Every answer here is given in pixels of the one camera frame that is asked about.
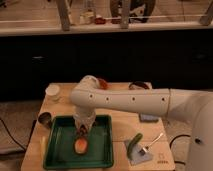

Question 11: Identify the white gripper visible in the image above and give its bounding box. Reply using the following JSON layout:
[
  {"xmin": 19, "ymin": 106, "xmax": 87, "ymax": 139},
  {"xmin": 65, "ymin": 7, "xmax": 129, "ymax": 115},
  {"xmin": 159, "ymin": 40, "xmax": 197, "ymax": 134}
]
[{"xmin": 73, "ymin": 113, "xmax": 96, "ymax": 132}]

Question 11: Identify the dark purple grape bunch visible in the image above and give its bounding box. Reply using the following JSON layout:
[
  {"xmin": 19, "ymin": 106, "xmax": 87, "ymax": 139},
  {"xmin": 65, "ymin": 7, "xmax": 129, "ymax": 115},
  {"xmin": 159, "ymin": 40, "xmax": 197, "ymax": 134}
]
[{"xmin": 77, "ymin": 125, "xmax": 88, "ymax": 136}]

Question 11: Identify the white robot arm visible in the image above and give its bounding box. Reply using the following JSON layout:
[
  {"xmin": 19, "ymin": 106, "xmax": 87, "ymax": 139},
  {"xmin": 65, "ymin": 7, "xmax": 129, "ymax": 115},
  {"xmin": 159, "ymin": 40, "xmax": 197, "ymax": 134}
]
[{"xmin": 70, "ymin": 75, "xmax": 213, "ymax": 171}]

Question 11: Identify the green plastic tray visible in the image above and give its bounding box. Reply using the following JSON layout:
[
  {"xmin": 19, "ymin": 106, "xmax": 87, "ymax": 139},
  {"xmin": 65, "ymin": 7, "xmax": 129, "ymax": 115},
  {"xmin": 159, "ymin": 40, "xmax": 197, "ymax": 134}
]
[{"xmin": 43, "ymin": 115, "xmax": 114, "ymax": 170}]

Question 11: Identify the orange peach fruit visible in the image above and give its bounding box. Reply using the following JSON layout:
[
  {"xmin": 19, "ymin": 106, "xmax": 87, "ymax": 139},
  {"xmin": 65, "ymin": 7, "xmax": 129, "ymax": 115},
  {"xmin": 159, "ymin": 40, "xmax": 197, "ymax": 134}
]
[{"xmin": 74, "ymin": 138, "xmax": 88, "ymax": 154}]

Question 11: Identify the red fruit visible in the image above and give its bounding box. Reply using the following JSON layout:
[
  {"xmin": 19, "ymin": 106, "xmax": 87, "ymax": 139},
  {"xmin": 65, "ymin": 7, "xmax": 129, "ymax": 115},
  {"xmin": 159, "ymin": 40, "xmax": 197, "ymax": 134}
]
[{"xmin": 98, "ymin": 78, "xmax": 108, "ymax": 90}]

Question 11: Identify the small metal cup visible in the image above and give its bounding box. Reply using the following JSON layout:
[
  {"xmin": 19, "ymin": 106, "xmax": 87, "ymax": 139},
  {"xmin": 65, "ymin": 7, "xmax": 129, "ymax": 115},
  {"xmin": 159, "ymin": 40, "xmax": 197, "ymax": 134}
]
[{"xmin": 38, "ymin": 112, "xmax": 52, "ymax": 128}]

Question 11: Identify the green cucumber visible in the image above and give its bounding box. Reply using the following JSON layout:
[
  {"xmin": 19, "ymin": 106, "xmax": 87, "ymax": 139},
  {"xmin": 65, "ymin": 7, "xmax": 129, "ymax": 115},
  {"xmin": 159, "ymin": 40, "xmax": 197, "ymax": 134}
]
[{"xmin": 127, "ymin": 133, "xmax": 143, "ymax": 159}]

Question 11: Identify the blue sponge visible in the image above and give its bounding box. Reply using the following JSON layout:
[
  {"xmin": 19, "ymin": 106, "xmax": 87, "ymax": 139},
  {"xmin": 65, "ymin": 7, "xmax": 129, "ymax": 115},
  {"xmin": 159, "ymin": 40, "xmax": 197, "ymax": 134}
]
[{"xmin": 139, "ymin": 114, "xmax": 159, "ymax": 122}]

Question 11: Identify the dark bowl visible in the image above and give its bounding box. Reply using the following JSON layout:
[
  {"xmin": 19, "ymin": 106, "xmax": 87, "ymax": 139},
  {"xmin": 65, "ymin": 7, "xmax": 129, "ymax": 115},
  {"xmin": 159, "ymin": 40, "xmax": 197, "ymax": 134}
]
[{"xmin": 129, "ymin": 81, "xmax": 149, "ymax": 90}]

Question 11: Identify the grey cloth napkin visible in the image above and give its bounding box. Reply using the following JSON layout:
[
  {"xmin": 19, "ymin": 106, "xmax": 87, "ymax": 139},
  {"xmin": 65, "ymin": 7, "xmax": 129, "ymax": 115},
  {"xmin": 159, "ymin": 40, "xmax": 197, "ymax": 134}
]
[{"xmin": 124, "ymin": 139, "xmax": 153, "ymax": 166}]

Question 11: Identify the black cable left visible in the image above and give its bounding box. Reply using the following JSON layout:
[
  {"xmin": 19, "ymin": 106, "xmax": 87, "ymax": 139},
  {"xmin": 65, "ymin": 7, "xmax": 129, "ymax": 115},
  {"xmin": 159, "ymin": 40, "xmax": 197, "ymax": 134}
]
[{"xmin": 0, "ymin": 117, "xmax": 37, "ymax": 153}]

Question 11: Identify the black cable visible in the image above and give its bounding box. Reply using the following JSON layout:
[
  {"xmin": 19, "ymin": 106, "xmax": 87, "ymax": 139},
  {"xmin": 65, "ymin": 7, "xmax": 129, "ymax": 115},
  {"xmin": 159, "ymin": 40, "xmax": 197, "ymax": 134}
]
[
  {"xmin": 169, "ymin": 133, "xmax": 192, "ymax": 166},
  {"xmin": 0, "ymin": 117, "xmax": 37, "ymax": 153}
]

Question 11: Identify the black cable right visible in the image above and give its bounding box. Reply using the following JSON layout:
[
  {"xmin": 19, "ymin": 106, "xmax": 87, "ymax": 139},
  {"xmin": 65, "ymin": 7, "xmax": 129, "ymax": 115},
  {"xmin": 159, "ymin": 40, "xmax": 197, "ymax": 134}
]
[{"xmin": 169, "ymin": 133, "xmax": 192, "ymax": 166}]

